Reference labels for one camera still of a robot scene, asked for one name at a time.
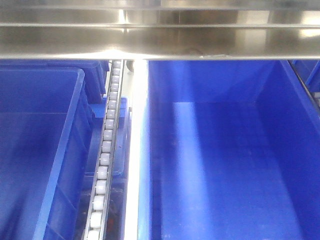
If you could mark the steel shelf beam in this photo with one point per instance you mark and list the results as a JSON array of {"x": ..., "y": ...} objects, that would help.
[{"x": 160, "y": 29}]

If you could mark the large blue bin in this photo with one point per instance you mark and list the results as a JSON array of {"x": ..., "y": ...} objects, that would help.
[{"x": 232, "y": 152}]

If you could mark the blue bin left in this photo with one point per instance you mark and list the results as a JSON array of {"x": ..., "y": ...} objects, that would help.
[{"x": 46, "y": 126}]

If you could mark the white roller track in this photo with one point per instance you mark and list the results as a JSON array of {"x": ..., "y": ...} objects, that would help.
[{"x": 97, "y": 215}]

